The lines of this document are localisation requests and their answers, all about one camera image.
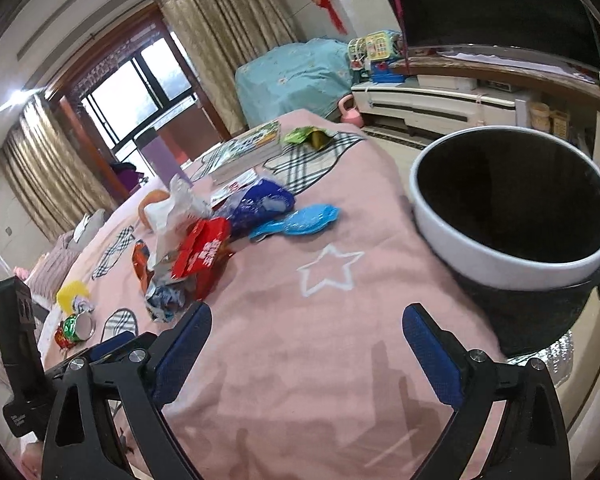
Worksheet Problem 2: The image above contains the red snack bag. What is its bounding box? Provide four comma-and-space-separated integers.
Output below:
171, 217, 234, 301

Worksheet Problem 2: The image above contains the clear plastic wrapper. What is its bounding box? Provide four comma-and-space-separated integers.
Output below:
149, 177, 212, 270

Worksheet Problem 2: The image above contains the blue plastic wrapper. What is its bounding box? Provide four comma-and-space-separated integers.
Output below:
224, 179, 296, 237

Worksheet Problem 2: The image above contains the black white-rimmed trash bin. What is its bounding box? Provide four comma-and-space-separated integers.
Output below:
410, 126, 600, 358

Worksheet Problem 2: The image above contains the grey crumpled wrapper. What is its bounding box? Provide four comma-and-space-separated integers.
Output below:
145, 280, 195, 323

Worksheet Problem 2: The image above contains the yellow wrapper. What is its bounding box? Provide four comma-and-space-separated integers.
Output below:
56, 281, 90, 315

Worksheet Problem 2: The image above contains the orange snack wrapper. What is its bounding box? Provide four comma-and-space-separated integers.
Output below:
132, 240, 154, 295

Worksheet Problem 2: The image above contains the pink blanket table cover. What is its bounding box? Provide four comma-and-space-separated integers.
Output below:
19, 109, 512, 480

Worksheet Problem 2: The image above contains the stack of children's books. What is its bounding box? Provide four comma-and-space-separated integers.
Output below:
193, 120, 282, 183

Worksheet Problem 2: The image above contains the light blue fish-shaped toy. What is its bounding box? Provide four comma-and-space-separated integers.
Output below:
249, 204, 340, 242

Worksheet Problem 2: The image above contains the green snack wrapper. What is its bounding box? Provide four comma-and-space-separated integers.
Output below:
283, 126, 336, 152

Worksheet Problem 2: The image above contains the pink kettlebell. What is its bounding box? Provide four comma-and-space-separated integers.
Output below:
338, 94, 364, 129

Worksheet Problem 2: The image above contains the teal cloth-covered furniture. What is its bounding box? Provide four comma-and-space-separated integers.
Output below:
235, 38, 353, 127

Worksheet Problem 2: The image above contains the white TV cabinet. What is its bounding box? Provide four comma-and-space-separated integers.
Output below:
352, 76, 600, 166

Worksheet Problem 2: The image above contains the beige patterned curtain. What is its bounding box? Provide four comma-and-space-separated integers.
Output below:
156, 0, 298, 133

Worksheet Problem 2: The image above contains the toy cash register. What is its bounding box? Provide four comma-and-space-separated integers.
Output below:
348, 30, 405, 84

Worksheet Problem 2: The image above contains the black television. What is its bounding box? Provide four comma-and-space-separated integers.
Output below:
367, 0, 600, 74

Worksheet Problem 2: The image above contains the window with dark frame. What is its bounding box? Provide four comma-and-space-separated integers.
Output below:
48, 4, 230, 202

